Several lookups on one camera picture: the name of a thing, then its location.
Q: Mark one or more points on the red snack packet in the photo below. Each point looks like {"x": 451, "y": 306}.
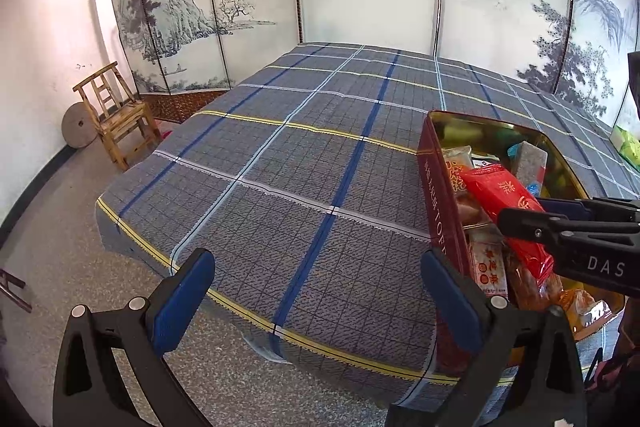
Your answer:
{"x": 500, "y": 192}

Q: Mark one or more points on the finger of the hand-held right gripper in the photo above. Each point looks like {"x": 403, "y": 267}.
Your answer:
{"x": 600, "y": 209}
{"x": 590, "y": 252}

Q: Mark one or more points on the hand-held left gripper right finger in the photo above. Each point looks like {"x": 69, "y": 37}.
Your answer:
{"x": 450, "y": 302}

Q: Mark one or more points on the brown metal frame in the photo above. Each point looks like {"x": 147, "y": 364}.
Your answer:
{"x": 15, "y": 289}

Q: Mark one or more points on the navy cracker packet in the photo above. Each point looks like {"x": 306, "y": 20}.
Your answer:
{"x": 487, "y": 161}

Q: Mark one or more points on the green snack bag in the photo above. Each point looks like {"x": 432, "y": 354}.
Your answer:
{"x": 629, "y": 147}

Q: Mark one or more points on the red tin box gold interior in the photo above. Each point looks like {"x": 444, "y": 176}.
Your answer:
{"x": 440, "y": 207}

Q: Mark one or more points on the clear packet dark sesame bar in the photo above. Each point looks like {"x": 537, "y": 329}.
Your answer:
{"x": 530, "y": 164}

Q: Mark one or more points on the fried dough twist packet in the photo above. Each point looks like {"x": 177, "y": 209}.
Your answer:
{"x": 457, "y": 177}

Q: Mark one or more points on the round stone disc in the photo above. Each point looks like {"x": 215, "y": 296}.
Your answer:
{"x": 77, "y": 127}

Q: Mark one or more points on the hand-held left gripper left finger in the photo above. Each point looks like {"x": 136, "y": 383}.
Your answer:
{"x": 180, "y": 307}

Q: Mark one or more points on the light wooden chair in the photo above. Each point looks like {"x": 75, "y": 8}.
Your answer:
{"x": 122, "y": 122}

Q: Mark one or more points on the clear packet orange snack bars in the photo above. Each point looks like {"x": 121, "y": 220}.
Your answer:
{"x": 530, "y": 287}

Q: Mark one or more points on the small sesame cake packet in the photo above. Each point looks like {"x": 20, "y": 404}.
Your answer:
{"x": 487, "y": 267}

